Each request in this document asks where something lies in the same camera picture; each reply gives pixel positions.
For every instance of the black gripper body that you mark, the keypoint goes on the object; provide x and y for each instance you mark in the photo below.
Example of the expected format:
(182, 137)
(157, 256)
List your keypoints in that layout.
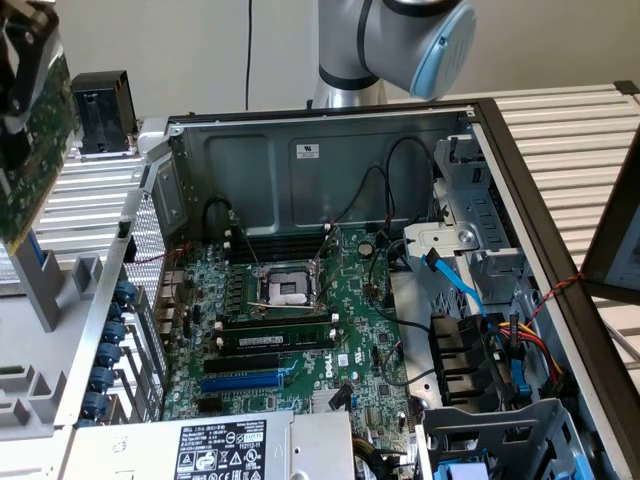
(10, 30)

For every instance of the green graphics card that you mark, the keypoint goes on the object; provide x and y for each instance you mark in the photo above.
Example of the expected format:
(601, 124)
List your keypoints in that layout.
(45, 170)

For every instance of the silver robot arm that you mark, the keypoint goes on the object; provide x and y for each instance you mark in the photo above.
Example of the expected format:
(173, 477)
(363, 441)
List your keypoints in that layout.
(350, 40)

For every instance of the black box fixture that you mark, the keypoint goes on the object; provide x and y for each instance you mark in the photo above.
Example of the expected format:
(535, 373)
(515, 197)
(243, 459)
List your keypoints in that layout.
(105, 110)

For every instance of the grey parts rack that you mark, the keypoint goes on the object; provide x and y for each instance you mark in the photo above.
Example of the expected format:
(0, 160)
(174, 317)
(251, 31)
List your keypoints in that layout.
(35, 300)

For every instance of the blue card retention clip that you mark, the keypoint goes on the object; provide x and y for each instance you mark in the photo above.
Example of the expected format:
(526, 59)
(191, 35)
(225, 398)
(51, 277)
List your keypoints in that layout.
(116, 312)
(114, 332)
(126, 291)
(95, 404)
(107, 355)
(102, 378)

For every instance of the silver rear port block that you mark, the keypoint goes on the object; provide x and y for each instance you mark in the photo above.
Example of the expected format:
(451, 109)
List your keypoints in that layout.
(172, 282)
(167, 315)

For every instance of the perforated metal slot cover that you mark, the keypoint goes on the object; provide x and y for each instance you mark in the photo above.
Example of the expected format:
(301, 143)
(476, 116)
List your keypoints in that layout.
(141, 302)

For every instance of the thin metal locking lever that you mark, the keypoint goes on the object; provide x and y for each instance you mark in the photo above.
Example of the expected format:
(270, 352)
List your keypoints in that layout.
(285, 306)
(245, 240)

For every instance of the white sticker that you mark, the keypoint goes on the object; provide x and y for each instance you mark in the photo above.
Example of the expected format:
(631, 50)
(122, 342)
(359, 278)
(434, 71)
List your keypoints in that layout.
(307, 151)

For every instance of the black RAM slot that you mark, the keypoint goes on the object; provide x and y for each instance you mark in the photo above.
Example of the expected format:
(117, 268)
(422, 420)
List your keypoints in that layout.
(280, 243)
(280, 257)
(280, 236)
(280, 250)
(280, 320)

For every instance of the grey metal PC case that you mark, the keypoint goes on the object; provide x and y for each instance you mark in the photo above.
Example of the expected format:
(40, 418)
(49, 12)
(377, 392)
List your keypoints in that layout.
(320, 190)

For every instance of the silver CPU socket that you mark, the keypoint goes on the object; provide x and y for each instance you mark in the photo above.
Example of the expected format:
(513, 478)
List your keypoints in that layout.
(287, 287)

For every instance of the long black expansion slot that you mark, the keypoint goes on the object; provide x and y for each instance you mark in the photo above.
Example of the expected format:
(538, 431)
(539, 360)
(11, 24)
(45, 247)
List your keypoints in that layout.
(240, 365)

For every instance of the silver socket cover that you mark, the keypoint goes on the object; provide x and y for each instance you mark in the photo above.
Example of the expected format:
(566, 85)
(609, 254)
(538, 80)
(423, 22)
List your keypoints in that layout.
(340, 245)

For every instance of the blue expansion slot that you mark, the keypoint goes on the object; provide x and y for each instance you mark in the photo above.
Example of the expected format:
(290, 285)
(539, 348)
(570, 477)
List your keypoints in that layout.
(240, 384)

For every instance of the short black expansion slot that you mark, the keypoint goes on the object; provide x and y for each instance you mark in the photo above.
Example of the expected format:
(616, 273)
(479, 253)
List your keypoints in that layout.
(210, 406)

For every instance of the silver power supply unit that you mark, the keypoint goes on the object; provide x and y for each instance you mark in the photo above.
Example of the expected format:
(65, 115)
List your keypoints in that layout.
(125, 450)

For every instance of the silver coin battery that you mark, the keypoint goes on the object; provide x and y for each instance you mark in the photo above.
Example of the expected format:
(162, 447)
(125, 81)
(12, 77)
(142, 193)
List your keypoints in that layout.
(366, 249)

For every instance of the green motherboard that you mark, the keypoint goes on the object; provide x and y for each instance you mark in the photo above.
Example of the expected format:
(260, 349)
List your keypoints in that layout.
(360, 320)

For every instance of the silver finned heatsink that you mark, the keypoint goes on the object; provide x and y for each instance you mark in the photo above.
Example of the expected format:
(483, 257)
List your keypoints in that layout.
(322, 400)

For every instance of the grey metal disk bay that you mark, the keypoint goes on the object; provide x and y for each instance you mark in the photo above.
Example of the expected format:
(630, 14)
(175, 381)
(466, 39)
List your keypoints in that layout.
(480, 210)

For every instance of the black plastic fan shroud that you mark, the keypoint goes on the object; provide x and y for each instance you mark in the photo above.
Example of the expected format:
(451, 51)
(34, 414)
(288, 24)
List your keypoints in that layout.
(455, 350)

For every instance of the blue plastic drive carrier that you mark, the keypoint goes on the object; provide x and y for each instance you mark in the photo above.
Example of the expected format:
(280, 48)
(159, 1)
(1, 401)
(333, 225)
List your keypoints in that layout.
(460, 470)

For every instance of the blue plastic latch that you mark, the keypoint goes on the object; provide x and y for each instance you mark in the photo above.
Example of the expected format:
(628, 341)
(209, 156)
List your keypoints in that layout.
(521, 387)

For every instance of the grey perforated drive cage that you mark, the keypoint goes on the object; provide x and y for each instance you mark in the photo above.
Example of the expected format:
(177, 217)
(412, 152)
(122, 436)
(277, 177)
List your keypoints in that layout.
(500, 425)

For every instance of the black framed monitor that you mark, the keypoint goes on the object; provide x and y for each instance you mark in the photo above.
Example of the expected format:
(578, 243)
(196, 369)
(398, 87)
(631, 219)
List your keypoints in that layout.
(607, 240)

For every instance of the black table end cap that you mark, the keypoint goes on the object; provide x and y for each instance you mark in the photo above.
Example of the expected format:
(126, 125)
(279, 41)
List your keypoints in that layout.
(627, 87)

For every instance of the black power connector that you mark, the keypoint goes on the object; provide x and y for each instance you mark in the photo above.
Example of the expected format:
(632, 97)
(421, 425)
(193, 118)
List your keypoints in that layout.
(557, 387)

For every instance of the black intrusion switch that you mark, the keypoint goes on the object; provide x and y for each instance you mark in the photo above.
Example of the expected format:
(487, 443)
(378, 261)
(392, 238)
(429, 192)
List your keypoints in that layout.
(127, 235)

